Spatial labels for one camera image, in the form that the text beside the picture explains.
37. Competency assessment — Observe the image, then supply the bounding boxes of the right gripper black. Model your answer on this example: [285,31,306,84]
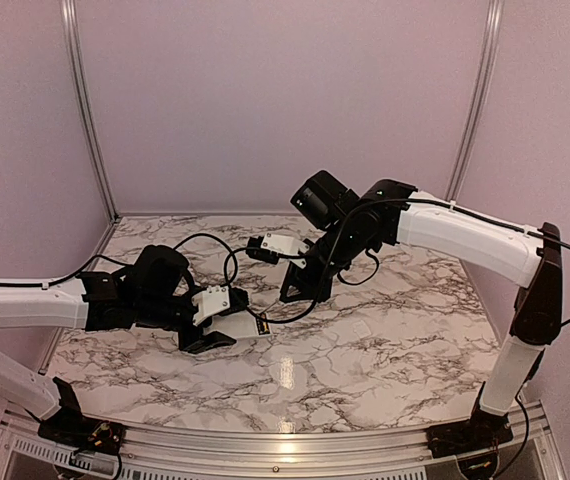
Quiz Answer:
[278,217,364,303]

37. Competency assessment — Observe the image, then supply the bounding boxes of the white remote control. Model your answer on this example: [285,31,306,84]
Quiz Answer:
[204,311,271,340]

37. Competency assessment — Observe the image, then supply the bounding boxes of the white battery cover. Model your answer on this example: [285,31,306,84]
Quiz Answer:
[352,321,371,338]

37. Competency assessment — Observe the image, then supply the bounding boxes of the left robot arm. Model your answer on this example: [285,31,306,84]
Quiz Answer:
[0,245,236,445]

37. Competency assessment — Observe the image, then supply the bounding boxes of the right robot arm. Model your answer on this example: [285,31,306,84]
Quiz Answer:
[280,170,563,448]

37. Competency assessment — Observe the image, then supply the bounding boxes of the battery in remote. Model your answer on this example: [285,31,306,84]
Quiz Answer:
[256,314,271,336]

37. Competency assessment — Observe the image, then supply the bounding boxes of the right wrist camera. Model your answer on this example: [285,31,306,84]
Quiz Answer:
[245,233,310,268]

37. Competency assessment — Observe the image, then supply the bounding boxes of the left camera cable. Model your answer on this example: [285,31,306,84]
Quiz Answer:
[54,233,239,291]

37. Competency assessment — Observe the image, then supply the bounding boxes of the camera cable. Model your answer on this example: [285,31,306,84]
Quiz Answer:
[223,198,416,324]
[54,233,239,291]

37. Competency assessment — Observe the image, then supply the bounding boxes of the right camera cable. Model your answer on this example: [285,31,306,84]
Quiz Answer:
[223,198,416,324]

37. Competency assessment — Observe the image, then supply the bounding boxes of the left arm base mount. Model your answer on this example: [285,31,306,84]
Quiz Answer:
[38,415,126,455]

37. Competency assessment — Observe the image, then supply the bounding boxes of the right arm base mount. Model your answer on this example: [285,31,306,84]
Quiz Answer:
[426,413,514,458]

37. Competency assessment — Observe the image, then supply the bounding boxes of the right aluminium frame post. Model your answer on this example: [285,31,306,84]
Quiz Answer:
[445,0,505,200]

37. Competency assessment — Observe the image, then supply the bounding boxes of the aluminium frame post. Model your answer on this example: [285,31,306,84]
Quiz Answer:
[445,0,505,200]
[60,0,119,224]

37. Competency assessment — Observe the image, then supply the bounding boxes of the front aluminium rail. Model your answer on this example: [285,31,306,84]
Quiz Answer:
[0,402,568,479]

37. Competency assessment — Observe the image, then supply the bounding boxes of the left aluminium frame post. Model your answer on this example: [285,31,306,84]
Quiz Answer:
[60,0,119,224]

